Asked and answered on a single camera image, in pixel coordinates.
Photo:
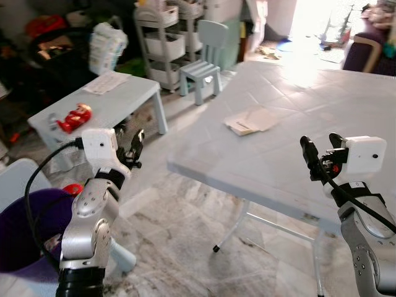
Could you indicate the torn white paper packaging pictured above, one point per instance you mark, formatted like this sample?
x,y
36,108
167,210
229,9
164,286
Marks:
x,y
253,119

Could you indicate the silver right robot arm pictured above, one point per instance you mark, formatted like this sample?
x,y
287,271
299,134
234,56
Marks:
x,y
365,247

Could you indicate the purple rubbish bin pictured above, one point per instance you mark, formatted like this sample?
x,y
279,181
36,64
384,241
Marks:
x,y
28,229

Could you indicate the small pale blue kids table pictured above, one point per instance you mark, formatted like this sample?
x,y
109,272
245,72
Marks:
x,y
117,102

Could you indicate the large pale folding table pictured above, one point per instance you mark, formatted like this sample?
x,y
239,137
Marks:
x,y
297,124

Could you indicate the red toy figure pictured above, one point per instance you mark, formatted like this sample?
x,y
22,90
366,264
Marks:
x,y
75,117

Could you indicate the printed paper sheet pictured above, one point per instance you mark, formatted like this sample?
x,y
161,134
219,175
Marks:
x,y
106,83

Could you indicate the small red item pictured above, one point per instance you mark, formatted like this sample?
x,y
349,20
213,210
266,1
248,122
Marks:
x,y
73,188

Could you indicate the white printed diaper pack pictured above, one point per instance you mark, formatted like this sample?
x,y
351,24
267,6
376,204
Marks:
x,y
107,46

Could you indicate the purple sofa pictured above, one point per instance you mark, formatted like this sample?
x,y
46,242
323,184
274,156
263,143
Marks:
x,y
365,52

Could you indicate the white tiered storage trolley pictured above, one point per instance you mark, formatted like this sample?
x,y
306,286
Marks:
x,y
164,46

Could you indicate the pale blue kids chair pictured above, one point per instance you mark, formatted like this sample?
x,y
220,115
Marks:
x,y
204,68

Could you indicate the red orange fabric bundle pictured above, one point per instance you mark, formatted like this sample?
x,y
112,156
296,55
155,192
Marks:
x,y
44,26

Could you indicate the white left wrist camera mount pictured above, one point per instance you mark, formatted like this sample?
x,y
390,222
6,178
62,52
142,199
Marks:
x,y
99,147

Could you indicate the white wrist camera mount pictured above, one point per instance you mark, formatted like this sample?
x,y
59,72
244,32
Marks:
x,y
99,147
366,154

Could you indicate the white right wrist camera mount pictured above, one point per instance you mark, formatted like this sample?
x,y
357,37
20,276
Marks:
x,y
366,154

